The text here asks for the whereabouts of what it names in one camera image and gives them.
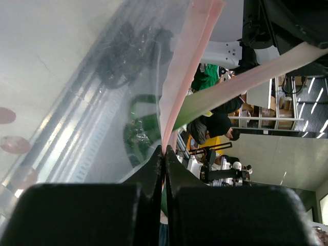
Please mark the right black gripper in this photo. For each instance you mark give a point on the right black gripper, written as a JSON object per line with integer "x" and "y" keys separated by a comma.
{"x": 272, "y": 28}

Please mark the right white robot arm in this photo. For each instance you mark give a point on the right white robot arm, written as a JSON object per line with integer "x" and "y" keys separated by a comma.
{"x": 225, "y": 46}

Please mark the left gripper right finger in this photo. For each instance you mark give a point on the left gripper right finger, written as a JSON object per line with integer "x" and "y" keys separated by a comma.
{"x": 260, "y": 215}

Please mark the clear zip top bag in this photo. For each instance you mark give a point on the clear zip top bag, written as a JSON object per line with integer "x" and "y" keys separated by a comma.
{"x": 68, "y": 69}

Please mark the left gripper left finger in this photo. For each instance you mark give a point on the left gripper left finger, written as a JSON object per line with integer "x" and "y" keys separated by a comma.
{"x": 90, "y": 213}

